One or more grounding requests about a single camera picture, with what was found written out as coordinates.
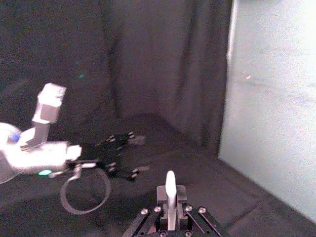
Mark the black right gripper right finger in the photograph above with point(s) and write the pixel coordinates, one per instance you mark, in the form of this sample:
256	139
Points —
197	219

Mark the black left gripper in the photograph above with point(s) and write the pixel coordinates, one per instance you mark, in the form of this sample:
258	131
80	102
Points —
86	153

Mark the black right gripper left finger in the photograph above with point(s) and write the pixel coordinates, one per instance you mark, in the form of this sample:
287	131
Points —
150	219

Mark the black table cloth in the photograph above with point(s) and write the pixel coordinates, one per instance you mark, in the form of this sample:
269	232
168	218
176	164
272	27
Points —
148	74

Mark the plain pale wall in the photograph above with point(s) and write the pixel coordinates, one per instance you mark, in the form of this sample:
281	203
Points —
271	98

